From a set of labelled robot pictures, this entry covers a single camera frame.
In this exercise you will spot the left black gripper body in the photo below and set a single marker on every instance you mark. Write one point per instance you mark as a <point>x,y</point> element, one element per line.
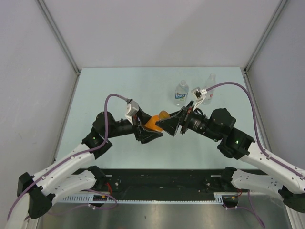
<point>137,123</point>

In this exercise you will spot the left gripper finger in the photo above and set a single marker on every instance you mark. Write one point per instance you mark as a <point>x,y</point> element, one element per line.
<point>147,135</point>
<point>142,117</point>

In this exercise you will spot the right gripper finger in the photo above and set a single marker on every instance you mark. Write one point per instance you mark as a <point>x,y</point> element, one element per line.
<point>178,114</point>
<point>169,125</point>

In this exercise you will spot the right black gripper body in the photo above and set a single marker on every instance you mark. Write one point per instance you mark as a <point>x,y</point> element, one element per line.
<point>186,116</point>

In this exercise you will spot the small orange juice bottle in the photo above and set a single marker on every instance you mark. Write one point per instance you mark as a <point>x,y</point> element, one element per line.
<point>151,124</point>

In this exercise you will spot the blue labeled water bottle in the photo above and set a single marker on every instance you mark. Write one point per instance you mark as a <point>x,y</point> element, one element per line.
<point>181,92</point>

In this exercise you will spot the clear unlabeled plastic bottle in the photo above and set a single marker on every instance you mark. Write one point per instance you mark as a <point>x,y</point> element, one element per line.
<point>210,82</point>

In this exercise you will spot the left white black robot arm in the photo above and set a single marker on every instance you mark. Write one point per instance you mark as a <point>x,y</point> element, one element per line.
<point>46,187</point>

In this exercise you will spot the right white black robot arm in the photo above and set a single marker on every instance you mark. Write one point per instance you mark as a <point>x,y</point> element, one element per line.
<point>281,179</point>

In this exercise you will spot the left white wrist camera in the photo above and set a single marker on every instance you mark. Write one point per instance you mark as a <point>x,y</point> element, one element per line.
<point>131,110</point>

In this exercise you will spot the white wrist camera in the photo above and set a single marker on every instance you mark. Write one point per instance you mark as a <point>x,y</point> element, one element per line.
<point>131,110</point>
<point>199,95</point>

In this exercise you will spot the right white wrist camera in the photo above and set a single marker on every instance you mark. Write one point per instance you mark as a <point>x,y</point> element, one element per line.
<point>199,95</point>

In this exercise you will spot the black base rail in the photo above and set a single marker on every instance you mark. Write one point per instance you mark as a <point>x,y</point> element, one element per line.
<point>199,179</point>

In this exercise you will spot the right aluminium frame post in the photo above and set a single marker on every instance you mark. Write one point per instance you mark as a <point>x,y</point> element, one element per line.
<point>266,33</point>

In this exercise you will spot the aluminium frame post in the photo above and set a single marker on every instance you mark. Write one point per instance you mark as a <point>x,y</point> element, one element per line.
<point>266,33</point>
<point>57,34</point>

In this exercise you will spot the slotted cable duct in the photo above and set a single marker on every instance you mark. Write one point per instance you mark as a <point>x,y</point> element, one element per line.
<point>160,196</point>

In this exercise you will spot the left aluminium frame post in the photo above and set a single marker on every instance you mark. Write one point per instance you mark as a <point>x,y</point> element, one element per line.
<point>57,34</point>

